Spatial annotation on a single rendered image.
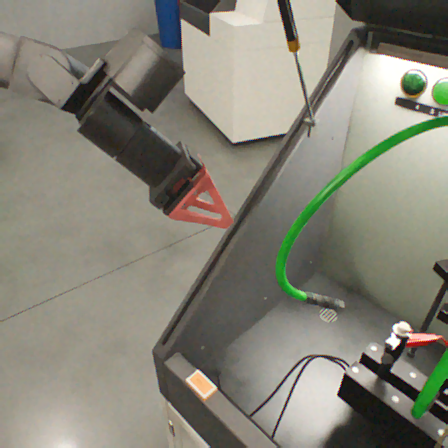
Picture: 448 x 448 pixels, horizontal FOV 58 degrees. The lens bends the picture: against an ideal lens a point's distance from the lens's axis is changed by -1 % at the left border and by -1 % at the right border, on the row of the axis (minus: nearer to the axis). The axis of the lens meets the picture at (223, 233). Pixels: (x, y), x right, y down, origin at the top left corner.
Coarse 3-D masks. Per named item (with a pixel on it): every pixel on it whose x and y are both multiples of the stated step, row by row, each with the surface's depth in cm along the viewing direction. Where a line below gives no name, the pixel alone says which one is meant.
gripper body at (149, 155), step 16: (144, 128) 44; (128, 144) 43; (144, 144) 44; (160, 144) 45; (128, 160) 45; (144, 160) 44; (160, 160) 45; (176, 160) 46; (144, 176) 46; (160, 176) 46; (176, 176) 44; (160, 192) 44; (160, 208) 45
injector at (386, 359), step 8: (400, 336) 63; (408, 336) 63; (400, 344) 64; (384, 352) 68; (392, 352) 66; (400, 352) 66; (384, 360) 66; (392, 360) 67; (384, 368) 70; (384, 376) 71
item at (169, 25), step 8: (160, 0) 560; (168, 0) 556; (176, 0) 557; (160, 8) 568; (168, 8) 563; (176, 8) 563; (160, 16) 576; (168, 16) 570; (176, 16) 570; (160, 24) 585; (168, 24) 578; (176, 24) 577; (160, 32) 595; (168, 32) 586; (176, 32) 585; (160, 40) 605; (168, 40) 594; (176, 40) 592
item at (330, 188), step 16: (416, 128) 49; (432, 128) 50; (384, 144) 49; (368, 160) 49; (336, 176) 50; (352, 176) 50; (320, 192) 50; (304, 208) 52; (304, 224) 52; (288, 240) 53; (288, 288) 59
